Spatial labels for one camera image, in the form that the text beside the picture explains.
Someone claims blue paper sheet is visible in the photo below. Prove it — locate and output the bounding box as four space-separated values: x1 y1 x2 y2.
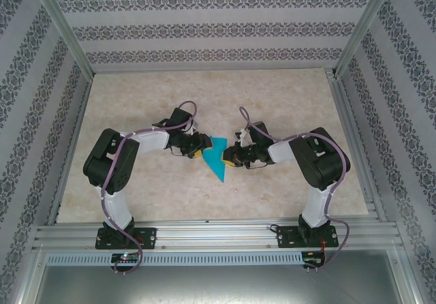
200 135 229 183

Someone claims grey sheet metal panel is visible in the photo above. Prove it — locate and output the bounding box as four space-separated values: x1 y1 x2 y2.
20 249 418 304

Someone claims left small controller board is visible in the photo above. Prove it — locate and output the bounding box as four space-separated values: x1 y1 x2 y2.
111 253 140 264

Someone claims aluminium mounting rail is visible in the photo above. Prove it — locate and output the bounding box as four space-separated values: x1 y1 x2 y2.
32 217 401 250

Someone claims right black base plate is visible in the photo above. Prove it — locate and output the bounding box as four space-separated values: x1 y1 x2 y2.
276 225 338 249

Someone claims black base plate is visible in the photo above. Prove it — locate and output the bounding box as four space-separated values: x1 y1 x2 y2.
276 225 338 249
95 227 157 250

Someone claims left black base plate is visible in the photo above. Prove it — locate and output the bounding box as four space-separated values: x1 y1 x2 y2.
95 227 157 250

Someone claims slotted grey cable duct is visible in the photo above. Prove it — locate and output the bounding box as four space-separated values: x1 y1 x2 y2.
46 252 304 267

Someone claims aluminium side rail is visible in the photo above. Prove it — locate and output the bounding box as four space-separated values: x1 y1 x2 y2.
325 67 388 223
46 74 95 225

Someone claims aluminium frame post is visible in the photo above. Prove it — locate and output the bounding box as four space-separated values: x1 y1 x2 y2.
333 0 399 78
29 0 95 76

